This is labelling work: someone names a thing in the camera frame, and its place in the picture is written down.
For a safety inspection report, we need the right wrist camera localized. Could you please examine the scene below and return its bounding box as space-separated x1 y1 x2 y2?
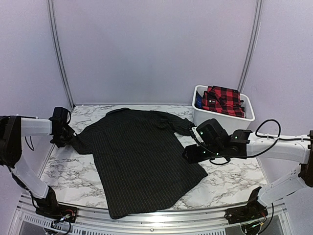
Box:
190 127 204 144

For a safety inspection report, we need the red black plaid shirt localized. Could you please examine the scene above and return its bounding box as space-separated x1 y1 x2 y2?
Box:
201 86 245 118

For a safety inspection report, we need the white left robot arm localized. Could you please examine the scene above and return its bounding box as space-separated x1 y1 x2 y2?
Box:
0 107 75 218

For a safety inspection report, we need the aluminium front frame rail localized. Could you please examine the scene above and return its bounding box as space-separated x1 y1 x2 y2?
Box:
14 195 294 235

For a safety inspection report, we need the white plastic bin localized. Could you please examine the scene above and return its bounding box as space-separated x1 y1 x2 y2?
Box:
192 85 255 134

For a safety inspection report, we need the left aluminium corner post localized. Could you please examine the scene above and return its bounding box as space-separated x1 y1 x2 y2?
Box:
46 0 75 110

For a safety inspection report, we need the aluminium corner post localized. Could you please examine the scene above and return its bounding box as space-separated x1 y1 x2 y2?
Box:
46 0 75 110
237 0 264 93

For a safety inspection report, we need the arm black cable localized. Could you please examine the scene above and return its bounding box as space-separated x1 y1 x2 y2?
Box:
190 119 311 228
14 110 73 151

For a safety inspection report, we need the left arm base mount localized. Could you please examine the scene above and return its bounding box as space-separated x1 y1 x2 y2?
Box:
34 199 78 223

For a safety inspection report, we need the right aluminium corner post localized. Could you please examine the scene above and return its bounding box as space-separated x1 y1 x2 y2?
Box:
237 0 264 93

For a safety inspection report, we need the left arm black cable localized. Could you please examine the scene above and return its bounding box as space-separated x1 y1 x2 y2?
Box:
14 110 73 151

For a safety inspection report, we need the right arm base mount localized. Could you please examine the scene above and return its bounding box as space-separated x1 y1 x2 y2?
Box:
224 198 268 224

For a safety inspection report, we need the blue plaid shirt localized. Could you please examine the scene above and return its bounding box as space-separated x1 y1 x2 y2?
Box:
195 94 202 109

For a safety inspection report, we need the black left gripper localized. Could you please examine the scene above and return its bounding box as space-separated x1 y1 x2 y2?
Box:
53 123 75 147

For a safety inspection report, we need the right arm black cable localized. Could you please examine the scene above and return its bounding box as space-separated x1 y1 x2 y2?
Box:
190 119 311 228

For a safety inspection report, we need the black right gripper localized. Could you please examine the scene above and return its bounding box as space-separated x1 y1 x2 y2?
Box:
182 143 224 165

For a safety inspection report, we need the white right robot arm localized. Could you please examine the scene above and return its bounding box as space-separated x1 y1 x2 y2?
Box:
183 118 313 219

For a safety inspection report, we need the black pinstriped long sleeve shirt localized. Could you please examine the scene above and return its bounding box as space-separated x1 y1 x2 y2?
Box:
71 108 207 219

